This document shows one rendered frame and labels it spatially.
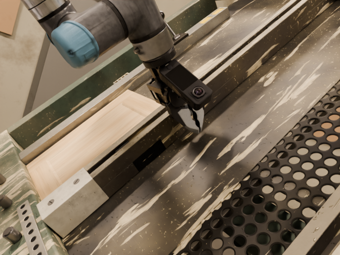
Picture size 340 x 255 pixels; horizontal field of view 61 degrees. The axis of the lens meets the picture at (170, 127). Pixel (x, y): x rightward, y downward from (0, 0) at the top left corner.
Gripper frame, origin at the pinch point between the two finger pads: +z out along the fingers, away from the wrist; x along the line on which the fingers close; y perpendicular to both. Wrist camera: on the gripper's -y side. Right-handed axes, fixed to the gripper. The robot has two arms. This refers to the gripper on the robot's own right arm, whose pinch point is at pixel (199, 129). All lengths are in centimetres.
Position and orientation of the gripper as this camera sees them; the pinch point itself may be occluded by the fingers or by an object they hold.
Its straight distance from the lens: 67.6
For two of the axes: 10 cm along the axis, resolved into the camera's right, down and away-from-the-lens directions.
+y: -5.5, -2.8, 7.9
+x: -7.3, 6.2, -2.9
